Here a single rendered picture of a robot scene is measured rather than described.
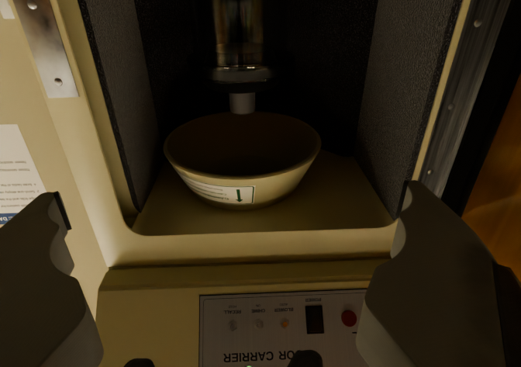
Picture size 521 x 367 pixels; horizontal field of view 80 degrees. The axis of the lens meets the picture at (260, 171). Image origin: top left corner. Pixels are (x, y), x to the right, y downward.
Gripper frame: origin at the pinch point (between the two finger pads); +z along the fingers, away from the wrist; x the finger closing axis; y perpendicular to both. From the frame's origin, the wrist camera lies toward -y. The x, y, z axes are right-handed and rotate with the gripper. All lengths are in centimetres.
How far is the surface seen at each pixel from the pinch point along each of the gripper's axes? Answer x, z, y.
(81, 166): -13.2, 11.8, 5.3
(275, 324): 2.5, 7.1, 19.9
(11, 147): -53, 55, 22
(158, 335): -8.2, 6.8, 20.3
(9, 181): -57, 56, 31
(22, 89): -46, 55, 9
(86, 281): -50, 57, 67
